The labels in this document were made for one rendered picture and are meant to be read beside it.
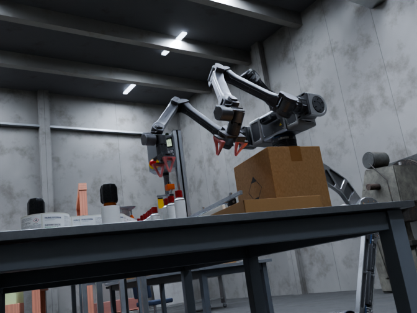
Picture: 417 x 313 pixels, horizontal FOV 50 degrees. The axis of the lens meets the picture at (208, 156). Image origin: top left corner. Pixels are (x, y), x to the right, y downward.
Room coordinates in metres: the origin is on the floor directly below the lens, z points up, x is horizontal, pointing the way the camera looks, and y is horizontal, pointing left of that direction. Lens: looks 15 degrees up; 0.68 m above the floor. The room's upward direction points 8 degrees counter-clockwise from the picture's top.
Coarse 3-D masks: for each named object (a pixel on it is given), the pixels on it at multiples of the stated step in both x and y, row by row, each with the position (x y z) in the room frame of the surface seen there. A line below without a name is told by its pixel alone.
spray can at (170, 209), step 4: (168, 196) 2.17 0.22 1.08; (172, 196) 2.17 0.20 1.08; (168, 200) 2.17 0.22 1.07; (172, 200) 2.17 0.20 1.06; (168, 204) 2.17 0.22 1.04; (172, 204) 2.16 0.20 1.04; (168, 208) 2.16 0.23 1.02; (172, 208) 2.16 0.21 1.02; (168, 212) 2.17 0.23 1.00; (172, 212) 2.16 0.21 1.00; (168, 216) 2.17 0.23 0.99; (172, 216) 2.16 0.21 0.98
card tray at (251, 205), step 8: (248, 200) 1.24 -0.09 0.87; (256, 200) 1.25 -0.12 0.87; (264, 200) 1.26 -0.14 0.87; (272, 200) 1.27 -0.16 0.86; (280, 200) 1.29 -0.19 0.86; (288, 200) 1.30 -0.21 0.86; (296, 200) 1.31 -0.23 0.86; (304, 200) 1.32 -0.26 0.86; (312, 200) 1.33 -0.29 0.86; (320, 200) 1.34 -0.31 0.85; (232, 208) 1.30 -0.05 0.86; (240, 208) 1.26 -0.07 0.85; (248, 208) 1.24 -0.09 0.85; (256, 208) 1.25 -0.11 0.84; (264, 208) 1.26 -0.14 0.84; (272, 208) 1.27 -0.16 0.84; (280, 208) 1.28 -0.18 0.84; (288, 208) 1.29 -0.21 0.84; (296, 208) 1.31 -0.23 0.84
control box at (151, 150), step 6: (150, 150) 2.43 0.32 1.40; (174, 150) 2.40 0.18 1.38; (150, 156) 2.43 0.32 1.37; (174, 156) 2.41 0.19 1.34; (156, 162) 2.42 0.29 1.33; (168, 162) 2.41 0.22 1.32; (174, 162) 2.41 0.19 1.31; (150, 168) 2.43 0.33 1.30; (174, 168) 2.44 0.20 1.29; (156, 174) 2.51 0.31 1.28
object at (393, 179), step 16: (368, 160) 8.36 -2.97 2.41; (384, 160) 8.35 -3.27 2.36; (400, 160) 8.54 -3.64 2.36; (416, 160) 8.38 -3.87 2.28; (368, 176) 8.37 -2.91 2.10; (384, 176) 8.05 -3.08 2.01; (400, 176) 7.88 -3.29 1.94; (416, 176) 8.07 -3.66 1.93; (368, 192) 8.45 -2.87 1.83; (384, 192) 8.12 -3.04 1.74; (400, 192) 7.84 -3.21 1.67; (416, 192) 8.04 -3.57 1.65; (416, 208) 8.05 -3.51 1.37; (416, 240) 7.79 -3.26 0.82; (416, 256) 7.81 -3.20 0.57; (384, 272) 8.45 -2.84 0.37; (416, 272) 7.88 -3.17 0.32; (384, 288) 8.56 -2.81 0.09
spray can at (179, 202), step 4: (176, 192) 2.06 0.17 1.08; (180, 192) 2.06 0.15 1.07; (176, 196) 2.06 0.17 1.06; (180, 196) 2.06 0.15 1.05; (176, 200) 2.05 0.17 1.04; (180, 200) 2.05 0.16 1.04; (184, 200) 2.06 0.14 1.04; (176, 204) 2.05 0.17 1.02; (180, 204) 2.05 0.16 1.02; (184, 204) 2.06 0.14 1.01; (176, 208) 2.05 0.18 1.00; (180, 208) 2.05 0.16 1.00; (184, 208) 2.06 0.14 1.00; (176, 212) 2.05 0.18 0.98; (180, 212) 2.05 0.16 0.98; (184, 212) 2.05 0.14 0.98; (176, 216) 2.06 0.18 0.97; (180, 216) 2.05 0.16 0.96; (184, 216) 2.05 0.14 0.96
